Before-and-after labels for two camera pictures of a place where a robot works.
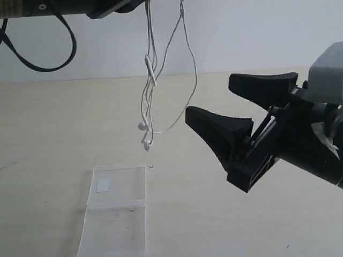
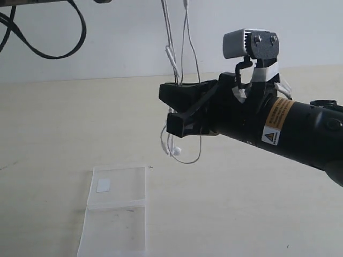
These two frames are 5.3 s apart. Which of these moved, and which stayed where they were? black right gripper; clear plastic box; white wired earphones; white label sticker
Moved: white wired earphones; black right gripper
Stayed: clear plastic box; white label sticker
